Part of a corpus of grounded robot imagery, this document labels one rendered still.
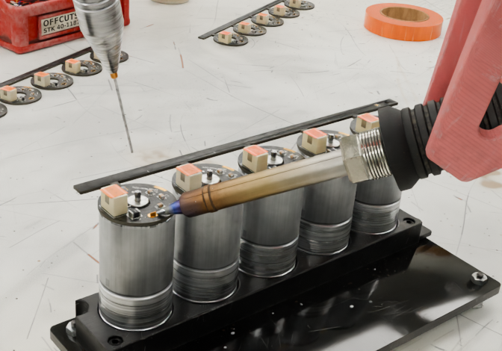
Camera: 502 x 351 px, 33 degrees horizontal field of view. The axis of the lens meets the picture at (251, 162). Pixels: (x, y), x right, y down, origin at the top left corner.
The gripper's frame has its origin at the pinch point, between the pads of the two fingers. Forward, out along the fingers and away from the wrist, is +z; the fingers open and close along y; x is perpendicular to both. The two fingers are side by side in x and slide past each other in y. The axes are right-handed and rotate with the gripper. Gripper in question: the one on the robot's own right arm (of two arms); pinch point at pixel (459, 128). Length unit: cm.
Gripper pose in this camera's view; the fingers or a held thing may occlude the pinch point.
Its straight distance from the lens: 24.4
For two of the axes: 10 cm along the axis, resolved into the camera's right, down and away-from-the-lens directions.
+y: -1.1, 4.5, -8.9
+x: 8.2, 5.5, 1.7
